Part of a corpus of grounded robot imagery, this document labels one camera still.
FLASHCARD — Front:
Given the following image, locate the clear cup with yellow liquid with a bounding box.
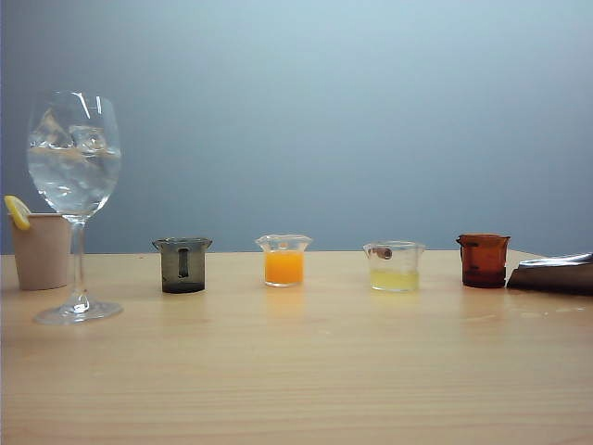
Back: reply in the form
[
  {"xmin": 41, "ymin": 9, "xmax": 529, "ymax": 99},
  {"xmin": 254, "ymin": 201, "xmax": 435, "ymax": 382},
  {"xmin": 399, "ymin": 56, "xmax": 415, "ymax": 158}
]
[{"xmin": 362, "ymin": 240, "xmax": 427, "ymax": 293}]

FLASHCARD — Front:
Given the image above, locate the beige paper cup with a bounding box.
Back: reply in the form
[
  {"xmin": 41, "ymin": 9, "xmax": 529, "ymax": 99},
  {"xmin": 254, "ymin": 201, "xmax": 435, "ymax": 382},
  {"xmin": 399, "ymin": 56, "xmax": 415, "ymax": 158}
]
[{"xmin": 6, "ymin": 212, "xmax": 74, "ymax": 292}]

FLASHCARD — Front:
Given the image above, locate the clear flared measuring cup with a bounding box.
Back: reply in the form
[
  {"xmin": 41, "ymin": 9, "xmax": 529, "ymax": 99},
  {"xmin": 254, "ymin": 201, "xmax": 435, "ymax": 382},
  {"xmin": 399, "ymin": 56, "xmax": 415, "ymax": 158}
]
[{"xmin": 254, "ymin": 234, "xmax": 313, "ymax": 288}]

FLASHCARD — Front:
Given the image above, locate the clear stemmed wine glass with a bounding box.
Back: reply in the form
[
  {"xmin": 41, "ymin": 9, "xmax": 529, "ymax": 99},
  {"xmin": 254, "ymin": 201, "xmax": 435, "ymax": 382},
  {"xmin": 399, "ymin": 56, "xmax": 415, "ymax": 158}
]
[{"xmin": 26, "ymin": 90, "xmax": 124, "ymax": 325}]

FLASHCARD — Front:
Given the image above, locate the grey smoked measuring cup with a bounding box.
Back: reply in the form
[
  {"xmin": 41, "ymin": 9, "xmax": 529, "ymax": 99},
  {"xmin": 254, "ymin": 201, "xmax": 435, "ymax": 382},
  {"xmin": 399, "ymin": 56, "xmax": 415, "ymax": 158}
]
[{"xmin": 151, "ymin": 236, "xmax": 214, "ymax": 295}]

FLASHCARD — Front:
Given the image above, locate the silver metal object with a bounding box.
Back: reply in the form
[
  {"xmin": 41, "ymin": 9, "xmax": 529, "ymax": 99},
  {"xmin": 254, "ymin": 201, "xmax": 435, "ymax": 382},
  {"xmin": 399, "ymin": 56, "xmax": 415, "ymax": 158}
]
[{"xmin": 506, "ymin": 252, "xmax": 593, "ymax": 297}]

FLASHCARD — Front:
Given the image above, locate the amber brown measuring cup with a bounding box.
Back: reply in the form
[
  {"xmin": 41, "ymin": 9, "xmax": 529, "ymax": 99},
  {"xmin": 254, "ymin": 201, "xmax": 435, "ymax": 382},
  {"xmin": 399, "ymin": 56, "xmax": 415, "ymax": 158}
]
[{"xmin": 455, "ymin": 233, "xmax": 511, "ymax": 289}]

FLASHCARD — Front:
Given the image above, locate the yellow lemon slice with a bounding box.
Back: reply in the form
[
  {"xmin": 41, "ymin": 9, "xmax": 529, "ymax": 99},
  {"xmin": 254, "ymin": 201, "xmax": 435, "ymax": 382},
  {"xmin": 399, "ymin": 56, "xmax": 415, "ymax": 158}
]
[{"xmin": 3, "ymin": 195, "xmax": 32, "ymax": 232}]

